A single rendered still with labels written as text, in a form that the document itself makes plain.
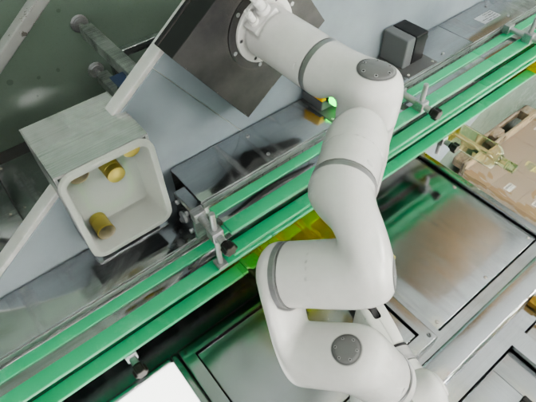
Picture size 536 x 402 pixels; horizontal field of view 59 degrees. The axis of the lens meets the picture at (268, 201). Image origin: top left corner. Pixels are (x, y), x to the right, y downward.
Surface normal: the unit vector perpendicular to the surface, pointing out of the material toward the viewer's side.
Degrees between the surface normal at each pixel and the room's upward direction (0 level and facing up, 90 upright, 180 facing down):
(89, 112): 90
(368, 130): 75
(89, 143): 90
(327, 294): 68
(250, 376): 90
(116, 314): 90
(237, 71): 1
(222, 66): 1
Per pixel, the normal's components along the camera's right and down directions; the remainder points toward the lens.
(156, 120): 0.62, 0.58
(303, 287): -0.48, 0.25
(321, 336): -0.41, -0.74
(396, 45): -0.78, 0.49
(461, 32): -0.03, -0.65
